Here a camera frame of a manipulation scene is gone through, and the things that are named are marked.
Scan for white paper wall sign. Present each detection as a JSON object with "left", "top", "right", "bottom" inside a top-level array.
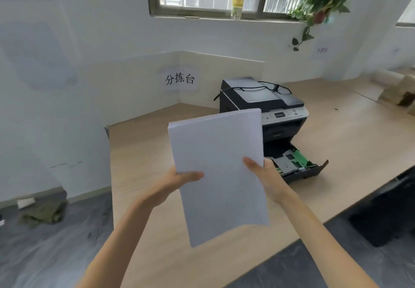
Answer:
[{"left": 160, "top": 65, "right": 200, "bottom": 93}]

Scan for person's right hand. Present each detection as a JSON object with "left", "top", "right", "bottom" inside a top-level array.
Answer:
[{"left": 243, "top": 157, "right": 294, "bottom": 205}]

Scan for person's left hand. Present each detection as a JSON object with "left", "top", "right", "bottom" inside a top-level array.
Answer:
[{"left": 142, "top": 166, "right": 205, "bottom": 208}]

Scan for green hanging potted plant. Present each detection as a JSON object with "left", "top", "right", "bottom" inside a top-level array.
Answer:
[{"left": 288, "top": 0, "right": 356, "bottom": 52}]

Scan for black chair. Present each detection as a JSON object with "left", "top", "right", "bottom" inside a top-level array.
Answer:
[{"left": 348, "top": 165, "right": 415, "bottom": 248}]

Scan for yellow capped clear bottle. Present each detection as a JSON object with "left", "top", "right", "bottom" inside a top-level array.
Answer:
[{"left": 230, "top": 0, "right": 244, "bottom": 20}]

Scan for white crumpled paper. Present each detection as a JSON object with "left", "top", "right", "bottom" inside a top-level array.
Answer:
[{"left": 16, "top": 197, "right": 36, "bottom": 209}]

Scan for stack of white paper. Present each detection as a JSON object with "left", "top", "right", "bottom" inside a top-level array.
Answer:
[{"left": 167, "top": 108, "right": 270, "bottom": 249}]

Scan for person's left forearm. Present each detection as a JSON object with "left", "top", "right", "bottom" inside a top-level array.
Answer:
[{"left": 75, "top": 191, "right": 164, "bottom": 288}]

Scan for person's right forearm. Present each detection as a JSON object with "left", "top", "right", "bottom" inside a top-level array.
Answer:
[{"left": 278, "top": 190, "right": 380, "bottom": 288}]

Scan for black and grey printer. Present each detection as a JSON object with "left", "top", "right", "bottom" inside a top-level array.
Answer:
[{"left": 219, "top": 77, "right": 309, "bottom": 159}]

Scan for green cloth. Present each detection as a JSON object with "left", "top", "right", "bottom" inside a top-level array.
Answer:
[{"left": 19, "top": 200, "right": 69, "bottom": 227}]

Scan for cardboard boxes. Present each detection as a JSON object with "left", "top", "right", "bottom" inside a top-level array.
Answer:
[{"left": 371, "top": 69, "right": 415, "bottom": 118}]

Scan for black printer paper tray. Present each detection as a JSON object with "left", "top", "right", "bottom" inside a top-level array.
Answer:
[{"left": 264, "top": 140, "right": 329, "bottom": 184}]

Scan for black cable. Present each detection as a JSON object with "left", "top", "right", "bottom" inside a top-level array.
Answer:
[{"left": 214, "top": 80, "right": 292, "bottom": 102}]

